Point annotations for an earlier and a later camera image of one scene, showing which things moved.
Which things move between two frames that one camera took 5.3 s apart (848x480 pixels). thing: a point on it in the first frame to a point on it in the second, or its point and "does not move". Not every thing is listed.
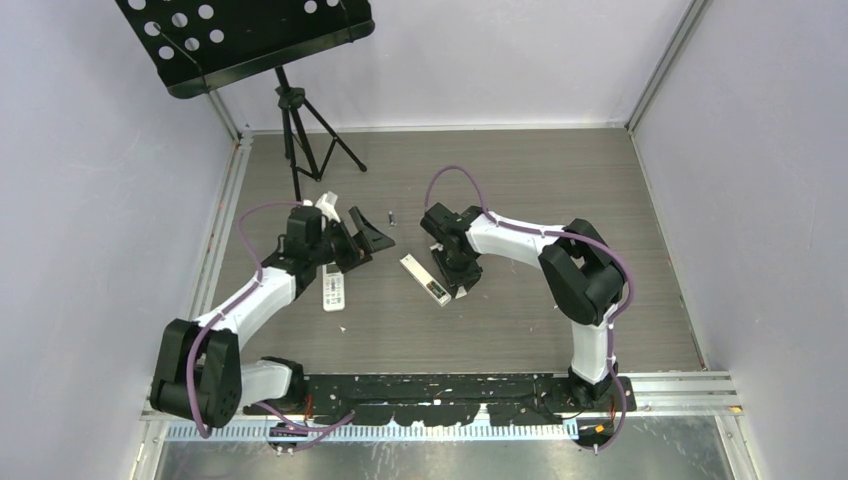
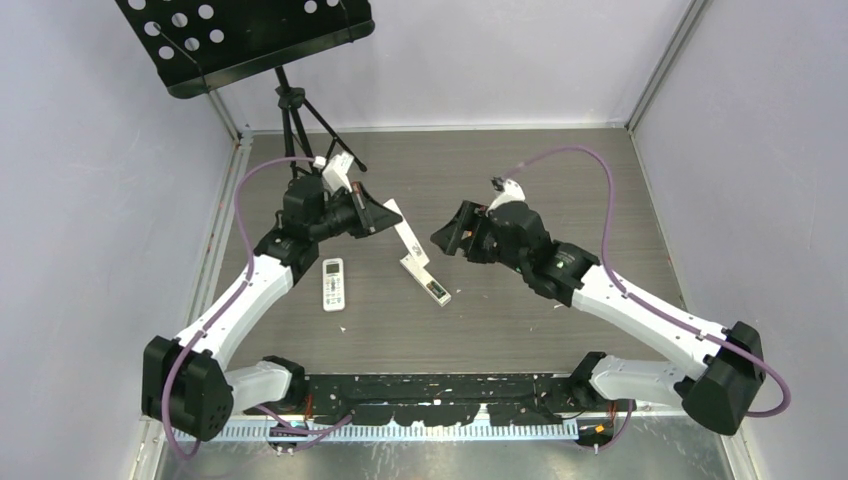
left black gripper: (354, 257) to (371, 215)
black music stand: (198, 45) does not move
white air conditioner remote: (333, 288) does not move
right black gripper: (456, 278) to (470, 218)
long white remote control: (426, 280) does not move
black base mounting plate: (442, 399) does not move
